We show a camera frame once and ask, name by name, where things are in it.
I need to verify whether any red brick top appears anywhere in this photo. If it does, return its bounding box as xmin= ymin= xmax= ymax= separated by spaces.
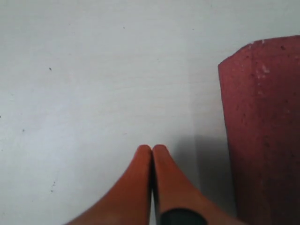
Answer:
xmin=218 ymin=35 xmax=300 ymax=225

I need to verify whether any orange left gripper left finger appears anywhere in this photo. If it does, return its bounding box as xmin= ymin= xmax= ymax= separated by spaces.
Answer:
xmin=68 ymin=145 xmax=152 ymax=225

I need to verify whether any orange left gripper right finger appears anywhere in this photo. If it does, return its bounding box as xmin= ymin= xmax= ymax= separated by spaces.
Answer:
xmin=152 ymin=144 xmax=243 ymax=225

